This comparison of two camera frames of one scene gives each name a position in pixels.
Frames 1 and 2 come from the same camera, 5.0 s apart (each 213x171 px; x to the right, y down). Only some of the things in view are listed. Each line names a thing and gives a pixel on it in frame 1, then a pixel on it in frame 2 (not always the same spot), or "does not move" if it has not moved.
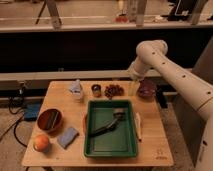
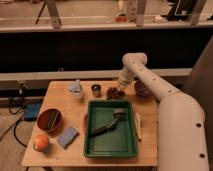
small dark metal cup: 96,90 does not move
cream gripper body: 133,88 -> 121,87
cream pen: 138,126 does not move
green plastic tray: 117,141 does not move
